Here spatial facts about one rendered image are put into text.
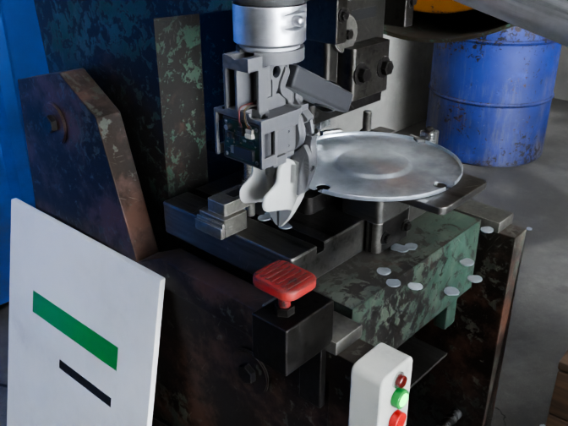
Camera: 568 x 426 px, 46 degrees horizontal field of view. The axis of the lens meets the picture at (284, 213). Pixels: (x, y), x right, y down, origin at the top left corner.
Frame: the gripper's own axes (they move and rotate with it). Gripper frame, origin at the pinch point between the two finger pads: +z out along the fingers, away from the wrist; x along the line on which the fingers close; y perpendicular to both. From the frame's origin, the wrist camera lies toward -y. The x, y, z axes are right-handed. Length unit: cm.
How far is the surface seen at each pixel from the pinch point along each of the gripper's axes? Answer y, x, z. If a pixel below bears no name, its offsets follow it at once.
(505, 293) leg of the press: -55, 7, 35
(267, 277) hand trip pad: 2.0, -0.9, 8.4
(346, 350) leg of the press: -8.0, 4.2, 22.5
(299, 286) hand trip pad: 0.7, 3.2, 8.5
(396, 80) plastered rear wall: -239, -138, 56
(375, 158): -34.0, -10.4, 5.7
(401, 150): -41.5, -10.3, 6.3
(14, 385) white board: 5, -80, 69
